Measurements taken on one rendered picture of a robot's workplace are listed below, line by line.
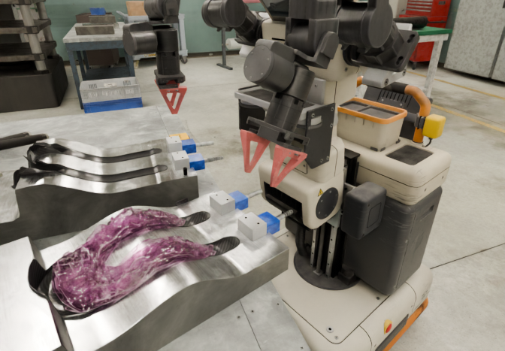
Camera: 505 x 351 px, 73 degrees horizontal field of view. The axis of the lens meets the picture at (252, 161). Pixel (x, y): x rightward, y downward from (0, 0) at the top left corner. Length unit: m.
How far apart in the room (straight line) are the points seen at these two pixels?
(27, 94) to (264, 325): 4.42
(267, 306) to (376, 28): 0.52
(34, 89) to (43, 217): 3.96
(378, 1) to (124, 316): 0.64
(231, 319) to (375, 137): 0.78
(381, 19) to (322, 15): 0.14
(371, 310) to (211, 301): 0.86
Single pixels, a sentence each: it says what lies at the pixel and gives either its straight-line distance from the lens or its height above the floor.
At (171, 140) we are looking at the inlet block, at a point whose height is 0.92.
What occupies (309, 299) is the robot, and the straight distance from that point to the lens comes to 1.36.
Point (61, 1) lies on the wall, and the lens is 7.25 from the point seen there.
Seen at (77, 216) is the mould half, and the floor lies 0.84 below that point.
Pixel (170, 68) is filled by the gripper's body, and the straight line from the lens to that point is 0.90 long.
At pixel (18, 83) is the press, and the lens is 4.79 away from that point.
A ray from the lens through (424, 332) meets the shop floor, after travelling 1.77.
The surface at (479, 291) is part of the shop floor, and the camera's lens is 2.06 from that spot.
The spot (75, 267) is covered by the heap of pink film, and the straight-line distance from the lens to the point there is 0.64.
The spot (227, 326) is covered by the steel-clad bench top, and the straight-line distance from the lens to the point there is 0.63.
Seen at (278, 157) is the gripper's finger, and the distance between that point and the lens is 0.56.
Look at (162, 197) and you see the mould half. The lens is 0.85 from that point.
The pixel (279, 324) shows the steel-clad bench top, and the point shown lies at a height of 0.80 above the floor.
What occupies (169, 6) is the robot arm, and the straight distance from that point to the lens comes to 0.87.
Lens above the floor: 1.30
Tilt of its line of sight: 27 degrees down
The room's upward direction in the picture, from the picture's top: straight up
